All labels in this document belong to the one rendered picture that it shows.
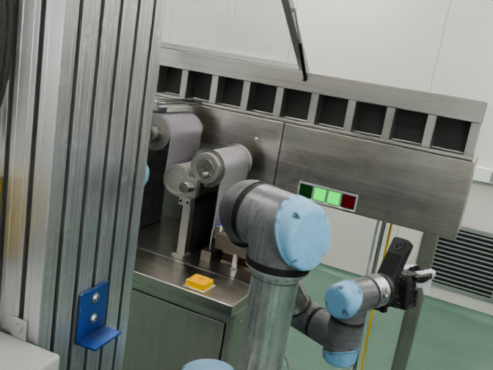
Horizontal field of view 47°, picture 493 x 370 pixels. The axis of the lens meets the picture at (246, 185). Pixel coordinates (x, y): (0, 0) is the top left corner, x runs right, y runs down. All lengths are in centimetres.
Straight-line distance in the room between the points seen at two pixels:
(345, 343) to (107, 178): 64
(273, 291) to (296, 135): 138
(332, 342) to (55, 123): 77
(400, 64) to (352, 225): 134
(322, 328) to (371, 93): 116
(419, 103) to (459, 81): 233
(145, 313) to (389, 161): 107
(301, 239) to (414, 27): 373
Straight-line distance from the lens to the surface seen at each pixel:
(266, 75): 235
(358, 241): 476
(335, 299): 122
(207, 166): 210
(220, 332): 193
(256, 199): 98
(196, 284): 191
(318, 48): 473
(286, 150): 232
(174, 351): 206
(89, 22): 82
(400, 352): 258
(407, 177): 221
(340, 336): 126
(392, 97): 220
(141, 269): 203
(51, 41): 79
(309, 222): 94
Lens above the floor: 169
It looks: 13 degrees down
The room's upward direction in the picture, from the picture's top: 9 degrees clockwise
